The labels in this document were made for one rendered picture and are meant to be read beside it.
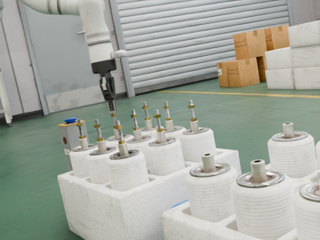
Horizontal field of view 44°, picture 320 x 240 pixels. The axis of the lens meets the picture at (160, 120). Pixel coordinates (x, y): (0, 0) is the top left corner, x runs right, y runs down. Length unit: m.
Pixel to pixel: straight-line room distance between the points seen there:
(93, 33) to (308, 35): 2.47
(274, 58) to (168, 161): 2.95
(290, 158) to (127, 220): 0.38
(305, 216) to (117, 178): 0.52
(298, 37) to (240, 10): 3.51
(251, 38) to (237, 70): 0.38
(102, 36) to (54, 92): 4.81
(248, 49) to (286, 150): 3.80
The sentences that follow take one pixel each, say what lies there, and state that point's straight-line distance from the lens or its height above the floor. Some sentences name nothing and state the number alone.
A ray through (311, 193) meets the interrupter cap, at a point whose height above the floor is 0.25.
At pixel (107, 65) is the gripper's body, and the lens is 1.19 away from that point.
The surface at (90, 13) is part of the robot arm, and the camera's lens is 1.19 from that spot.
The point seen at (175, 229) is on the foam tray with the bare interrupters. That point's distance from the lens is 0.75.
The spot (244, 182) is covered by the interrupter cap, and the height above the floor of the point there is 0.25.
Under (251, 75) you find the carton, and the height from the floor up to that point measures 0.10.
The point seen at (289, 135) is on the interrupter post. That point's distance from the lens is 0.89.
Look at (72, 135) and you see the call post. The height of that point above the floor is 0.28.
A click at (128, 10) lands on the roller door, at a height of 1.28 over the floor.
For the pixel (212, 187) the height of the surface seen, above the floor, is 0.24.
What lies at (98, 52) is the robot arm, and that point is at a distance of 1.19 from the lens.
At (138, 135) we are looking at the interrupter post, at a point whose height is 0.26.
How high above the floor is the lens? 0.46
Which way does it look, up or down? 8 degrees down
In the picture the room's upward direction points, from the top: 11 degrees counter-clockwise
